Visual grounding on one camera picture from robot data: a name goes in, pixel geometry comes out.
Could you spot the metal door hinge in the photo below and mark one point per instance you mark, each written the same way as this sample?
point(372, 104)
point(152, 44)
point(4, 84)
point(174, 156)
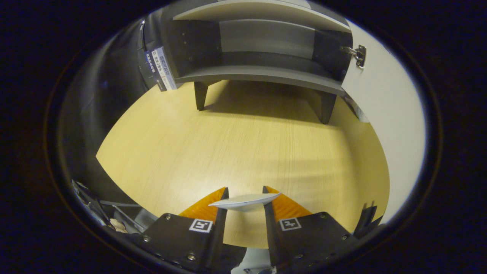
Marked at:
point(359, 55)

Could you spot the dark blue book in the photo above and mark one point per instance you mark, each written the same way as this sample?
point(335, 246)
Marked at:
point(151, 70)

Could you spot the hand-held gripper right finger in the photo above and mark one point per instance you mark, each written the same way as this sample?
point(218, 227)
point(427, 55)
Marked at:
point(269, 236)

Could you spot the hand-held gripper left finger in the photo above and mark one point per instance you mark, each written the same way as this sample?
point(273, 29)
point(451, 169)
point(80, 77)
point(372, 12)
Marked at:
point(220, 228)

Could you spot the black backdrop cloth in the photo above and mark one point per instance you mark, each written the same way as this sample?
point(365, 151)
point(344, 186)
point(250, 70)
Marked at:
point(95, 95)

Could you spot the dark grey cabinet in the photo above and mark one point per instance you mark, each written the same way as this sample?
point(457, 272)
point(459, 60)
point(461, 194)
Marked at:
point(266, 74)

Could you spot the white blue cosmetic tube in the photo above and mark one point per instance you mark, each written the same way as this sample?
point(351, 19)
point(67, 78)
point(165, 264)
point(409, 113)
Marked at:
point(243, 201)

